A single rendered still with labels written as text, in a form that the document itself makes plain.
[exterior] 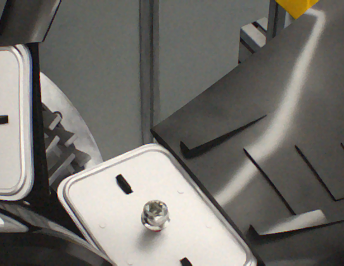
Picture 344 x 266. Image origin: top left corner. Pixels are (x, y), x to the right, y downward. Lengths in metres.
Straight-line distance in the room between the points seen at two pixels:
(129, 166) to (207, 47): 1.17
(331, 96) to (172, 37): 1.05
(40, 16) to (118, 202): 0.11
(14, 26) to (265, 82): 0.17
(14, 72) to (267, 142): 0.15
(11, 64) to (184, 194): 0.12
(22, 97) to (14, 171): 0.03
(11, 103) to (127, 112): 1.24
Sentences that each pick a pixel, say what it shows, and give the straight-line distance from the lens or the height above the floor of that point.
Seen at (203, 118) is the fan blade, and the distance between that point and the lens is 0.40.
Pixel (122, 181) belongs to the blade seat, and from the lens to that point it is 0.38.
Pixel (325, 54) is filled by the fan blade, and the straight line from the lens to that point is 0.45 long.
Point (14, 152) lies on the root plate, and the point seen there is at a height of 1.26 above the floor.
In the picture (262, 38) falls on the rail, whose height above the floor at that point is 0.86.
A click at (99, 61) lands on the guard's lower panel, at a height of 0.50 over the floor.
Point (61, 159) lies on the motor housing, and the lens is 0.45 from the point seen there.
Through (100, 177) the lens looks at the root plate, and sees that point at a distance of 0.38.
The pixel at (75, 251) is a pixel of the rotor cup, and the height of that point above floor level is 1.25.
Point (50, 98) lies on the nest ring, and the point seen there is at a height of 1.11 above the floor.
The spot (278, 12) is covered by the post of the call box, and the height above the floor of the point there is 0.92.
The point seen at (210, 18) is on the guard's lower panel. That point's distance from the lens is 1.49.
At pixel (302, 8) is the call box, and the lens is 0.75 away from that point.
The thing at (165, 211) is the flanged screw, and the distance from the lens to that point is 0.35.
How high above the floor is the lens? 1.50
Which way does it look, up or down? 51 degrees down
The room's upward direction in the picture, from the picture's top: 1 degrees clockwise
